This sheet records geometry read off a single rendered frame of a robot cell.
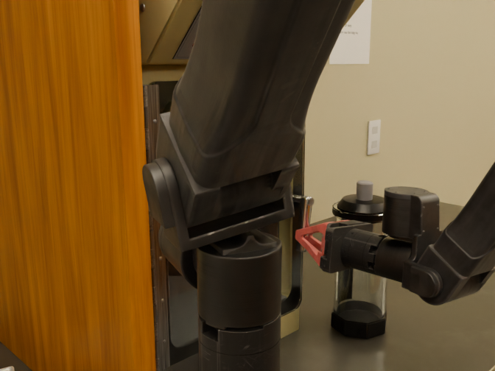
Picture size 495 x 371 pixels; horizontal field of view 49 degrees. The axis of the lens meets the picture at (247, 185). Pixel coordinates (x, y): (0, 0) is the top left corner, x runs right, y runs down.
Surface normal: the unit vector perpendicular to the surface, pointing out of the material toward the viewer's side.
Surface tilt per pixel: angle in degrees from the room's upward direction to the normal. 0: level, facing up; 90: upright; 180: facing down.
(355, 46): 90
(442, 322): 0
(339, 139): 90
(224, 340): 90
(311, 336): 0
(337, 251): 89
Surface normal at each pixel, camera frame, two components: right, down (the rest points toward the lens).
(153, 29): -0.71, 0.16
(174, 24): 0.50, 0.80
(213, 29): -0.91, 0.22
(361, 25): 0.70, 0.15
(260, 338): 0.45, 0.20
